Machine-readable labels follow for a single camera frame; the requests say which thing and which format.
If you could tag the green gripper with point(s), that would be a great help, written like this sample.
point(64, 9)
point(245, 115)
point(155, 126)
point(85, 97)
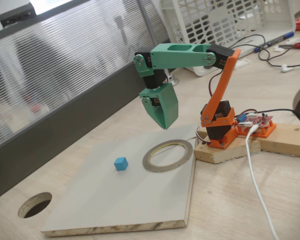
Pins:
point(168, 101)

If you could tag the blue cube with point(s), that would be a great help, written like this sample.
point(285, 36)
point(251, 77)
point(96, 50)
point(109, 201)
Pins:
point(121, 165)

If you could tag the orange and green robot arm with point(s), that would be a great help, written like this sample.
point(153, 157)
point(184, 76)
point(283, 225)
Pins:
point(175, 57)

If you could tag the metal partition foot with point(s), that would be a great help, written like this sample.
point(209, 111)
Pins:
point(173, 81)

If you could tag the pale short wooden block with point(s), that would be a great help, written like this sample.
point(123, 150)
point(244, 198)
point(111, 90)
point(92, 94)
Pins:
point(222, 153)

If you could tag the red controller circuit board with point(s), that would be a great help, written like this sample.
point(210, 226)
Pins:
point(257, 121)

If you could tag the white chipboard panel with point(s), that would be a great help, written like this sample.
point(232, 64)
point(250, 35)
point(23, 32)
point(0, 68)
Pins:
point(102, 200)

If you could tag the frosted desk partition screen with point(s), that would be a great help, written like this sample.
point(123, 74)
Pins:
point(65, 75)

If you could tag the orange circuit board holder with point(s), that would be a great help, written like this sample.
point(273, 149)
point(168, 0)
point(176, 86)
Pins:
point(268, 131)

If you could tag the long knotty wooden plank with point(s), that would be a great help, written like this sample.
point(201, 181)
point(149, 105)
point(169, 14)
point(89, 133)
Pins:
point(287, 140)

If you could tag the white earbud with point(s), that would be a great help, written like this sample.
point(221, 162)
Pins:
point(285, 68)

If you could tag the small white plastic piece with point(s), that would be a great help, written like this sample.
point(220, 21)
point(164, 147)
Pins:
point(279, 49)

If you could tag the blue capped marker pen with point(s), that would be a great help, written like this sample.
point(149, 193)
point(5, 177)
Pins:
point(275, 41)

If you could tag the white perforated plastic basket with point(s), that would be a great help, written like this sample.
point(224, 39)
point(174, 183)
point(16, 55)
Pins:
point(277, 15)

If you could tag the black device on partition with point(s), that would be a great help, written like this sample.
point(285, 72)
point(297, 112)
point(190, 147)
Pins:
point(17, 13)

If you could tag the white plastic bracket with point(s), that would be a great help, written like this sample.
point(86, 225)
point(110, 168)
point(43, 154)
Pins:
point(243, 63)

